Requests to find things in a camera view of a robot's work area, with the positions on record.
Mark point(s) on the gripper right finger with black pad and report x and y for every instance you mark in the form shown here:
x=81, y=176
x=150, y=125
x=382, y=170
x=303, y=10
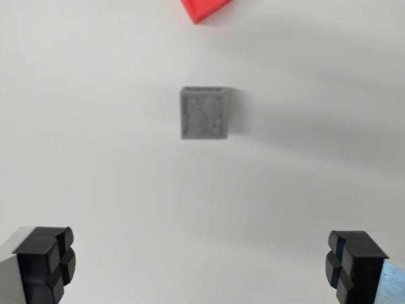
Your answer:
x=364, y=269

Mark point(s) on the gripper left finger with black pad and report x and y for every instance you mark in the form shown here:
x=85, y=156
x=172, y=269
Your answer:
x=38, y=269

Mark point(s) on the grey embossed toy cube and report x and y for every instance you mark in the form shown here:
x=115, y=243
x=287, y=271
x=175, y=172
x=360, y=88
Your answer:
x=204, y=114

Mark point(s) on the red embossed toy cube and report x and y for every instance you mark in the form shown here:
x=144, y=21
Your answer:
x=202, y=9

